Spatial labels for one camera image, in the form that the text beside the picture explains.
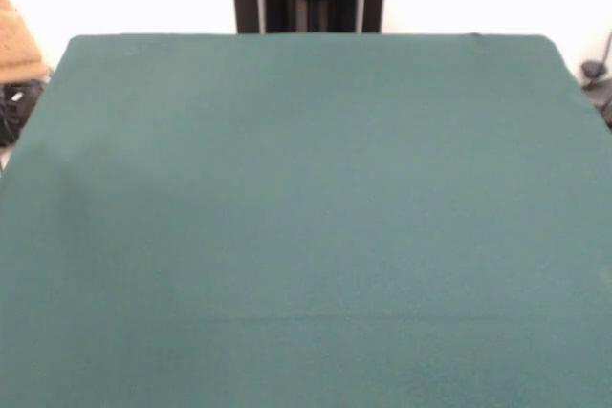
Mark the orange terry towel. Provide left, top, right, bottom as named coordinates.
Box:
left=0, top=0, right=52, bottom=87

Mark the dark green tablecloth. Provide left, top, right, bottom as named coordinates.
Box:
left=0, top=32, right=612, bottom=408

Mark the black electronics pile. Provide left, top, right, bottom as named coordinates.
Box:
left=0, top=78, right=49, bottom=147

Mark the black clamp mount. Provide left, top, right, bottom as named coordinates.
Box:
left=580, top=59, right=612, bottom=132

